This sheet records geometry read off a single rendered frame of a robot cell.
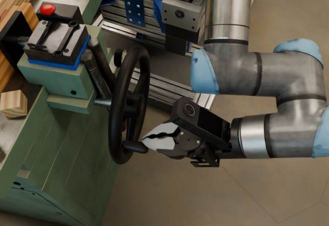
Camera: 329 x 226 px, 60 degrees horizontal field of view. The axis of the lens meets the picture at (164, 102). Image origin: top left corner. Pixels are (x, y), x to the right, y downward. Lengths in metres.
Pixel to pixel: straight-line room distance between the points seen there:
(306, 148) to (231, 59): 0.17
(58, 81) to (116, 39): 1.10
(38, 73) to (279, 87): 0.46
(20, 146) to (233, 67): 0.44
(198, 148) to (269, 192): 1.04
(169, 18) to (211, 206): 0.88
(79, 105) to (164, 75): 0.91
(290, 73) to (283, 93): 0.03
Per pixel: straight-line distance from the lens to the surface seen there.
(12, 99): 0.63
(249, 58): 0.48
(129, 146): 0.62
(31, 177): 0.71
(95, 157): 1.09
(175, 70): 1.53
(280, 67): 0.49
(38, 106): 0.66
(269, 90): 0.49
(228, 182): 1.50
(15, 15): 0.70
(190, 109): 0.47
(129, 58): 0.60
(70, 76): 0.60
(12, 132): 0.63
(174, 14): 1.02
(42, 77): 0.64
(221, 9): 0.48
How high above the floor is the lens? 1.40
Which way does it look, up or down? 58 degrees down
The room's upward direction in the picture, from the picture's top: straight up
